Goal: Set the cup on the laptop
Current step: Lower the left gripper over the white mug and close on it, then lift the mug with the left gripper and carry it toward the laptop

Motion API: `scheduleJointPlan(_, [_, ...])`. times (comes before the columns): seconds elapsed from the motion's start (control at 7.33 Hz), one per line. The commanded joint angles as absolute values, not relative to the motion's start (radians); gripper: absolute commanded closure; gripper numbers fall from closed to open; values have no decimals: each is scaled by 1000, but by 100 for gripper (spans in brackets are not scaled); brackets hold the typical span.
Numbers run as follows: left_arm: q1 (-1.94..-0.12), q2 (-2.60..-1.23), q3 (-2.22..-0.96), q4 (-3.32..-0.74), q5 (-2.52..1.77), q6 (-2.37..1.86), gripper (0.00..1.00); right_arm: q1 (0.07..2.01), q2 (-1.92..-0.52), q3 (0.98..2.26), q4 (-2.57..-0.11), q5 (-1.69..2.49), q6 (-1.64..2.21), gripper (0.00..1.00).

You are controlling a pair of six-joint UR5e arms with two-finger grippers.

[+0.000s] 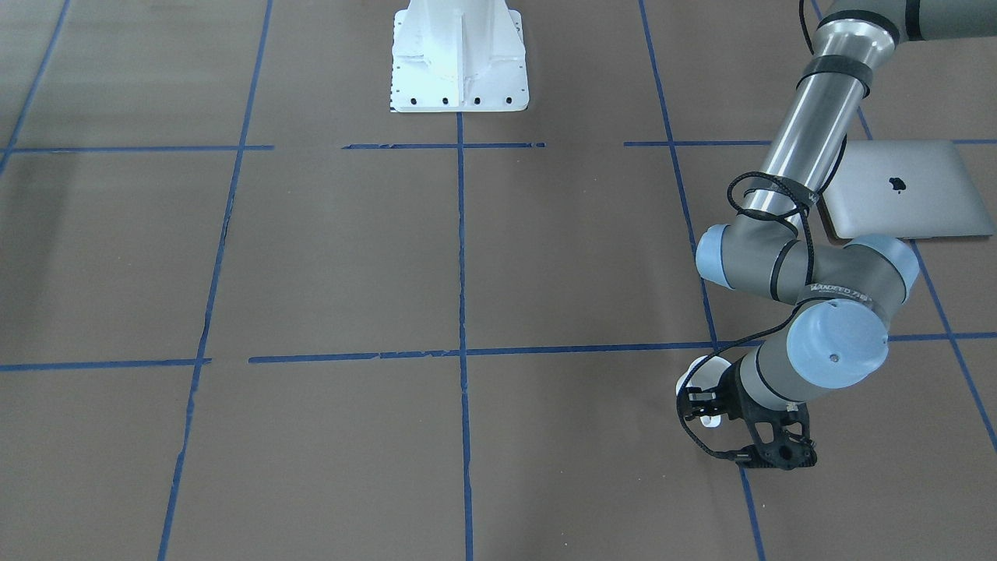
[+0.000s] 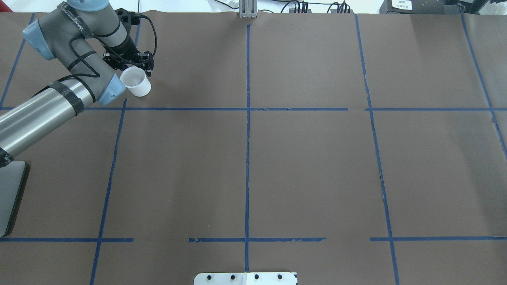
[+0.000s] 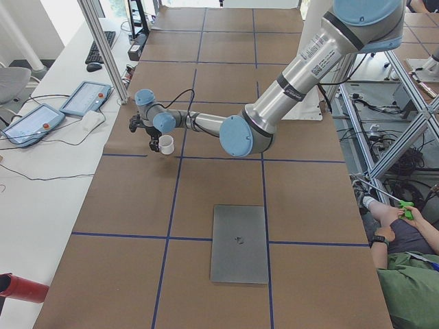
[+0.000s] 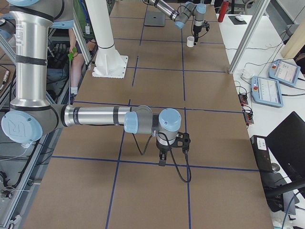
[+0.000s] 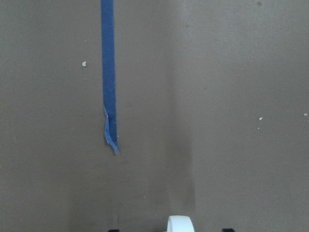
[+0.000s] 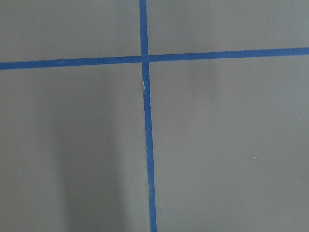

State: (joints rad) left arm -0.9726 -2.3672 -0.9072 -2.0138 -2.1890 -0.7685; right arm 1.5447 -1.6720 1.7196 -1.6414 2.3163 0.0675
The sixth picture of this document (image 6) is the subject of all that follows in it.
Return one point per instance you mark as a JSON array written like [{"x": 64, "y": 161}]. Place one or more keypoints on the long blue tape strip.
[{"x": 147, "y": 114}]

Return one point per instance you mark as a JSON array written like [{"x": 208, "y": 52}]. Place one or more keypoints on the crossing blue tape strip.
[{"x": 153, "y": 58}]

